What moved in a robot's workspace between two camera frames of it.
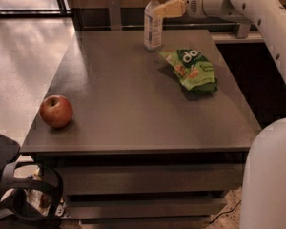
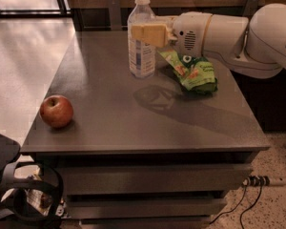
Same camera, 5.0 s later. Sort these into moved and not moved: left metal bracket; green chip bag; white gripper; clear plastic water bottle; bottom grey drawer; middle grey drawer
Moved: white gripper; clear plastic water bottle
Not moved: green chip bag; bottom grey drawer; middle grey drawer; left metal bracket
